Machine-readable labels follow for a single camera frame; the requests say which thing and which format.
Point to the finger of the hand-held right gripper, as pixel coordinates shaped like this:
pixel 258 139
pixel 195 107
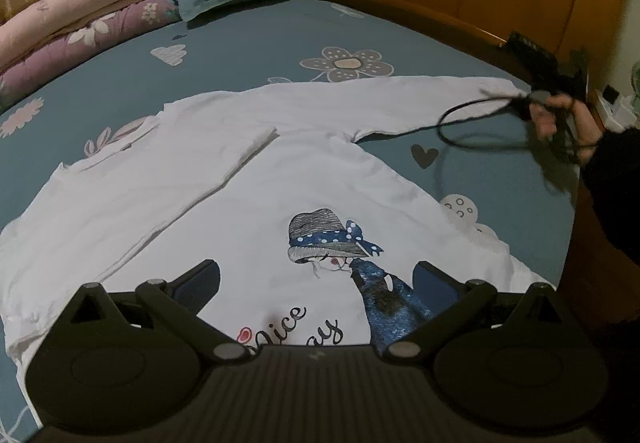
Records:
pixel 530 104

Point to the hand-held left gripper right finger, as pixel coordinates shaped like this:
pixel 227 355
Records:
pixel 435 283

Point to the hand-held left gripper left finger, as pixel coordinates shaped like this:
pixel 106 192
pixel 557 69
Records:
pixel 197 280

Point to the white long-sleeve printed shirt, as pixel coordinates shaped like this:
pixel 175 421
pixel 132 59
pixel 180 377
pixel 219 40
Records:
pixel 200 183

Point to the person's right hand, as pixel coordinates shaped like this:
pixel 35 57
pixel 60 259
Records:
pixel 582 123

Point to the white plug boxes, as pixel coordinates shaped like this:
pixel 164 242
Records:
pixel 617 115

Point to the purple floral quilt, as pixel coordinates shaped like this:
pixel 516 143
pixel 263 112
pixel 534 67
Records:
pixel 75 40

